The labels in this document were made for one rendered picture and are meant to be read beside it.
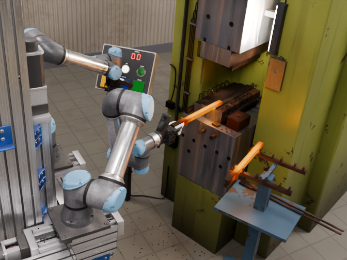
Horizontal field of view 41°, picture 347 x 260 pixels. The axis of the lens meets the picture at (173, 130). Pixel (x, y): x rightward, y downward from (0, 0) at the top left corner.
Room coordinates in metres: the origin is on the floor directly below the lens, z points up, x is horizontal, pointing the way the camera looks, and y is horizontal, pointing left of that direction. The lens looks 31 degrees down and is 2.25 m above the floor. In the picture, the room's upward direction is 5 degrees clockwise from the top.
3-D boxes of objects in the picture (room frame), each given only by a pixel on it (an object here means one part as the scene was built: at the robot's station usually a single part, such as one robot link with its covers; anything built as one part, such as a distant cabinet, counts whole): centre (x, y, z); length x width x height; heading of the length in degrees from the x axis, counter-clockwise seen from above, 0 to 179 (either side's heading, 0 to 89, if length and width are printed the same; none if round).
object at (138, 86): (2.49, 0.24, 1.01); 0.07 x 0.05 x 0.07; 77
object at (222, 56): (2.53, -0.32, 1.32); 0.42 x 0.20 x 0.10; 142
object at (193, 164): (2.50, -0.37, 0.69); 0.56 x 0.38 x 0.45; 142
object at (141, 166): (1.90, 0.16, 0.89); 0.11 x 0.08 x 0.11; 73
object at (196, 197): (2.50, -0.37, 0.23); 0.56 x 0.38 x 0.47; 142
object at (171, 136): (2.02, 0.05, 0.98); 0.12 x 0.08 x 0.09; 142
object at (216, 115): (2.53, -0.32, 0.96); 0.42 x 0.20 x 0.09; 142
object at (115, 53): (2.37, 0.36, 1.23); 0.09 x 0.08 x 0.11; 130
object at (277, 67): (2.27, -0.52, 1.27); 0.09 x 0.02 x 0.17; 52
